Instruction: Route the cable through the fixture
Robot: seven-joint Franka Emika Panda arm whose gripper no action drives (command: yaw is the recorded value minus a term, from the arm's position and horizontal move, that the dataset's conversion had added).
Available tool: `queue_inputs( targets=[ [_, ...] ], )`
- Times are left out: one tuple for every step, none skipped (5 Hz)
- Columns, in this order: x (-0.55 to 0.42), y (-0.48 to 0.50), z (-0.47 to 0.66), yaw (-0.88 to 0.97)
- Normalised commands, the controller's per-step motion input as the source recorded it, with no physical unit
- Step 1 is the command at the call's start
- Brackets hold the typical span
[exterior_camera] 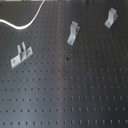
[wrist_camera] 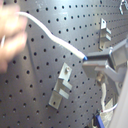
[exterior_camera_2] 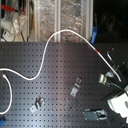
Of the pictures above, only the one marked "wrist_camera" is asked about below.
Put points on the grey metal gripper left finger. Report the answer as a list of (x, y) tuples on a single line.
[(92, 68)]

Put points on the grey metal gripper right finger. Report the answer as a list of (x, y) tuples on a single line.
[(118, 53)]

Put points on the blurred bare human hand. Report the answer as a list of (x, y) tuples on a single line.
[(12, 34)]

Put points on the black perforated pegboard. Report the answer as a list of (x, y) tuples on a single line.
[(26, 87)]

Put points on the blue connector at bottom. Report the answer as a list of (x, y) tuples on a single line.
[(97, 121)]

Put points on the upper silver cable clip bracket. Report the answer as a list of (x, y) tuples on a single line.
[(105, 34)]

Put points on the silver cable clip bracket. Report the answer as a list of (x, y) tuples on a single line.
[(105, 34), (59, 91)]

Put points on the lower silver cable clip bracket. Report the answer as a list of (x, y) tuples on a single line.
[(59, 91)]

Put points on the silver bracket at top corner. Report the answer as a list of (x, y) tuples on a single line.
[(123, 6)]

